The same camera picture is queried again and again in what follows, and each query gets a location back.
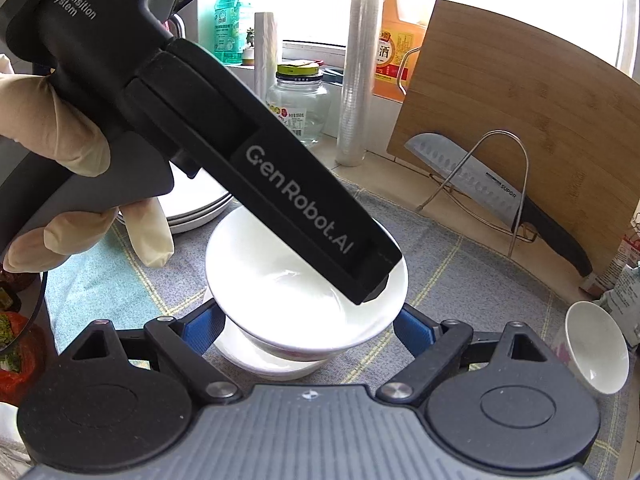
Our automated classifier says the glass jar yellow lid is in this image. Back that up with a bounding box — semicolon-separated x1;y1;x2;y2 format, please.
266;60;331;148

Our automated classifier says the white floral bowl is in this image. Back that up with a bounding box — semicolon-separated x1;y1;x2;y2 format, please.
551;301;629;396
214;318;328;382
205;207;408;361

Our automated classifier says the white plate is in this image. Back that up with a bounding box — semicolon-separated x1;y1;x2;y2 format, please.
167;194;233;226
168;201;232;234
158;162;229;220

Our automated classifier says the tall plastic cup stack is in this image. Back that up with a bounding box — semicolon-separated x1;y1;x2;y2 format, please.
335;0;383;167

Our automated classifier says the orange cooking wine jug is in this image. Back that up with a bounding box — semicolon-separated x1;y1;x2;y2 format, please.
373;0;435;102

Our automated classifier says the left gloved hand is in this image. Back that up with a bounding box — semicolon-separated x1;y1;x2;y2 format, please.
0;53;177;274

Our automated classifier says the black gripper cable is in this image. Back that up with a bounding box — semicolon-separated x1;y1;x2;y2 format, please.
0;268;49;354

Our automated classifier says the white plastic food bag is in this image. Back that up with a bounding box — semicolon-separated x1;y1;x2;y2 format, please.
580;208;640;351

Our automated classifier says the white plate back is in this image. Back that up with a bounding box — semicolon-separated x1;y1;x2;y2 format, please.
158;162;229;220

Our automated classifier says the green dish soap bottle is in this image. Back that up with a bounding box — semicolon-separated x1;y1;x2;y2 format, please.
213;0;242;65

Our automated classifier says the short plastic bag roll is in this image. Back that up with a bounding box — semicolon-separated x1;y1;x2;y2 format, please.
254;12;279;101

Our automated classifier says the wire board stand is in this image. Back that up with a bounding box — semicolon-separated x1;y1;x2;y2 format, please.
405;129;529;258

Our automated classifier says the bamboo cutting board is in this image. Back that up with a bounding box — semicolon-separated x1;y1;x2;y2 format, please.
387;0;639;272

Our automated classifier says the santoku kitchen knife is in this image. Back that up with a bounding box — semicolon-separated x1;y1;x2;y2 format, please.
405;132;592;276

